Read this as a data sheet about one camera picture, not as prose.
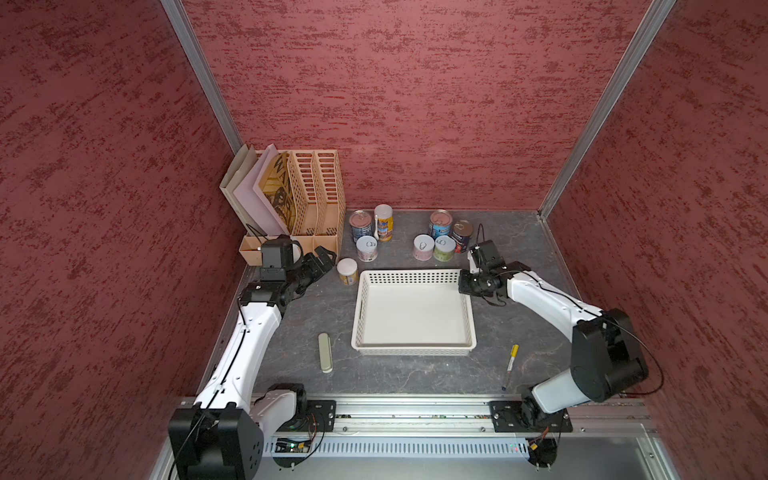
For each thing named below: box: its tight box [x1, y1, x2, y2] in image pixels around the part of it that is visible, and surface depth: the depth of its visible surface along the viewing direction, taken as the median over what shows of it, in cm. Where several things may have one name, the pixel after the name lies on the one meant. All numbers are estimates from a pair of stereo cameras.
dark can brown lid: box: [449, 219, 474, 254], surface depth 105 cm
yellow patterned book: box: [260, 150, 308, 235], surface depth 105 cm
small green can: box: [433, 235, 456, 262], surface depth 105 cm
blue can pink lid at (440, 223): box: [429, 209, 453, 240], surface depth 106 cm
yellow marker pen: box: [502, 344, 520, 391], surface depth 85 cm
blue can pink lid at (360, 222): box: [349, 209, 372, 242], surface depth 106 cm
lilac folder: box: [233, 144, 289, 237], surface depth 94 cm
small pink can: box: [413, 234, 435, 261], surface depth 106 cm
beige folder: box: [219, 144, 261, 237], surface depth 92 cm
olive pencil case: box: [318, 332, 333, 374], surface depth 83 cm
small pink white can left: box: [356, 235, 378, 263], surface depth 105 cm
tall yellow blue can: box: [374, 204, 394, 242], surface depth 106 cm
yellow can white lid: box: [336, 257, 358, 286], surface depth 97 cm
